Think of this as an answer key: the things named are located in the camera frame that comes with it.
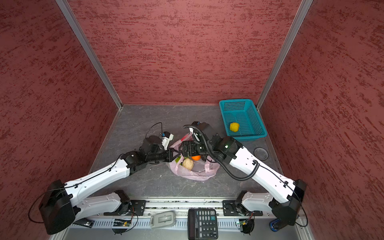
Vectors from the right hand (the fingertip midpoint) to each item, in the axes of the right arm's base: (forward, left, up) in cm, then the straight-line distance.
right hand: (186, 151), depth 68 cm
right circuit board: (-27, -28, -26) cm, 47 cm away
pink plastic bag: (+1, -8, -25) cm, 27 cm away
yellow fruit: (+28, -32, -20) cm, 47 cm away
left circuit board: (-24, +35, -27) cm, 50 cm away
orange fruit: (+7, -5, -21) cm, 23 cm away
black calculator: (-26, -7, -22) cm, 35 cm away
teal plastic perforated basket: (+46, -44, -24) cm, 68 cm away
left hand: (+2, +4, -10) cm, 11 cm away
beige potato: (+2, 0, -19) cm, 19 cm away
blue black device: (-28, -41, -24) cm, 55 cm away
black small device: (-24, +48, -20) cm, 57 cm away
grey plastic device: (-24, +12, -23) cm, 35 cm away
